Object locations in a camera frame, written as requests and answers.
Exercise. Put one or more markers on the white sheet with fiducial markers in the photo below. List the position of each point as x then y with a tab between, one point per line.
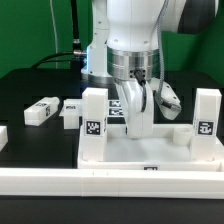
110	108

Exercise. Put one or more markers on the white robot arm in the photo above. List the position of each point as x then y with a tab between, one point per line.
127	49

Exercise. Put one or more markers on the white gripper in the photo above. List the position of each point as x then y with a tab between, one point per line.
138	106

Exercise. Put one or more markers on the white front barrier rail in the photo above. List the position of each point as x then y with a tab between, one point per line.
111	183

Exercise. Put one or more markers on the white desk top tray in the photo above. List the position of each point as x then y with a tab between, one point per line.
159	152

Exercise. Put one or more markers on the white block at left edge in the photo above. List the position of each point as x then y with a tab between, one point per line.
3	137

